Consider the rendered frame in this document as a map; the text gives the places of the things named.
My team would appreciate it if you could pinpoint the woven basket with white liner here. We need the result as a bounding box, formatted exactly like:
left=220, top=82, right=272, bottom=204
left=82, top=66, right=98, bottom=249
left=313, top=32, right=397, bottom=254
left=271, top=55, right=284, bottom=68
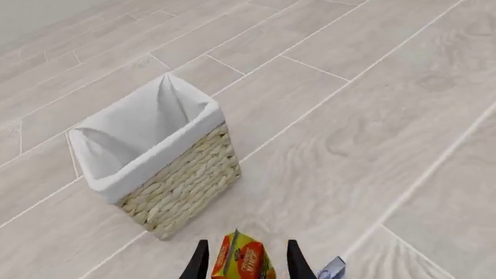
left=68, top=72, right=243, bottom=241

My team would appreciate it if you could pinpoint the blue and white box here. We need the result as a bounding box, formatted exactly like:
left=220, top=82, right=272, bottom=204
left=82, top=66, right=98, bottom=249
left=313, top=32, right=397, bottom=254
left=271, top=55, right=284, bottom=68
left=315, top=256, right=347, bottom=279

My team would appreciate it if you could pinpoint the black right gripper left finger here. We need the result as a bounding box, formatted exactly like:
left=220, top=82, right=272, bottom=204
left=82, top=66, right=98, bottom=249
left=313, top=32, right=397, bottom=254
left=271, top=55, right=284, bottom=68
left=180, top=239, right=211, bottom=279

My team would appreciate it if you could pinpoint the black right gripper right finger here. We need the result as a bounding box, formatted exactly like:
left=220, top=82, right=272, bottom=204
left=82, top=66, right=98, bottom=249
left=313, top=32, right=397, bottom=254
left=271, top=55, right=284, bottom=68
left=287, top=239, right=318, bottom=279

